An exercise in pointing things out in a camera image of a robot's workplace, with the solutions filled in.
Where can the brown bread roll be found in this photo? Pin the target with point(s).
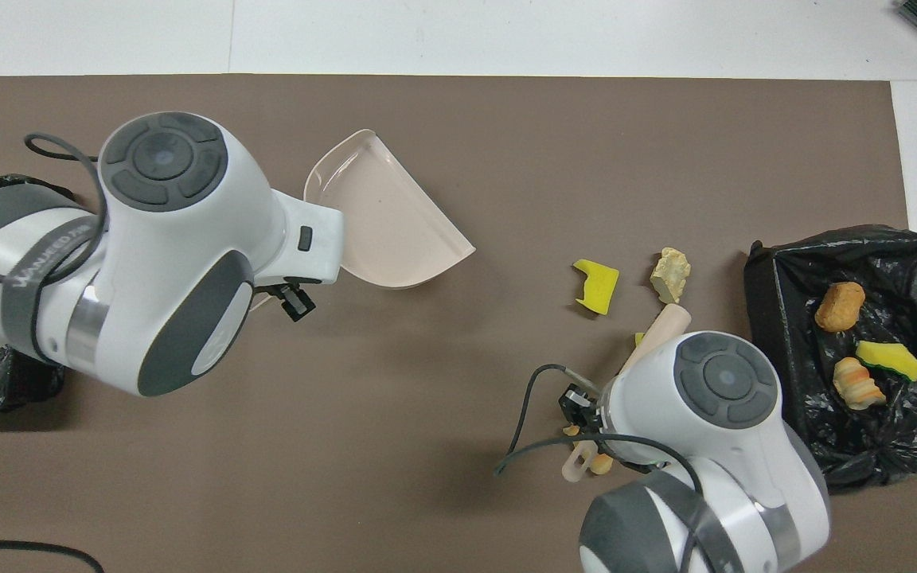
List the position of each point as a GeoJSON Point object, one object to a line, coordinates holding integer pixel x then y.
{"type": "Point", "coordinates": [839, 306]}

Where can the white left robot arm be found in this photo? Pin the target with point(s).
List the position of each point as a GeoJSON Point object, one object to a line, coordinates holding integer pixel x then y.
{"type": "Point", "coordinates": [188, 263]}

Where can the notched yellow sponge piece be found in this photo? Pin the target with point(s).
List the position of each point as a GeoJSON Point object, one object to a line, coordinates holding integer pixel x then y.
{"type": "Point", "coordinates": [596, 285]}

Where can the striped orange croissant piece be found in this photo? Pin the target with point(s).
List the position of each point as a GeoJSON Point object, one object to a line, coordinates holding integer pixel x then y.
{"type": "Point", "coordinates": [858, 383]}
{"type": "Point", "coordinates": [602, 464]}

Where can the beige hand brush black bristles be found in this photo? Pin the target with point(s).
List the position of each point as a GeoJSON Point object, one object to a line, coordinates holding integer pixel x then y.
{"type": "Point", "coordinates": [661, 330]}

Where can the beige plastic dustpan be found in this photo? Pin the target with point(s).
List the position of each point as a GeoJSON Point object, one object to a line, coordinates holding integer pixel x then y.
{"type": "Point", "coordinates": [379, 223]}

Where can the pale cream bread chunk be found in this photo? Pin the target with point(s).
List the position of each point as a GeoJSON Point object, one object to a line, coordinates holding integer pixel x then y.
{"type": "Point", "coordinates": [671, 270]}

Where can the yellow sponge wedge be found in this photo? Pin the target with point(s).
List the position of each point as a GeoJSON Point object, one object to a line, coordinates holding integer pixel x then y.
{"type": "Point", "coordinates": [890, 360]}

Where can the brown table mat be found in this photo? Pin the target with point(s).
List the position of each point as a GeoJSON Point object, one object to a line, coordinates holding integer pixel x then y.
{"type": "Point", "coordinates": [427, 477]}

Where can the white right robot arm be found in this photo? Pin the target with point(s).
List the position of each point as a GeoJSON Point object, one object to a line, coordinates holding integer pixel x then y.
{"type": "Point", "coordinates": [729, 446]}

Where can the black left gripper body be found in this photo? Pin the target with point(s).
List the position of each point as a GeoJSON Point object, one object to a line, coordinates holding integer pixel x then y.
{"type": "Point", "coordinates": [283, 284]}

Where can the bin with knotted black bag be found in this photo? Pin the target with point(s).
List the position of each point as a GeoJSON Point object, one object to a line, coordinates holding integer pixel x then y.
{"type": "Point", "coordinates": [785, 318]}

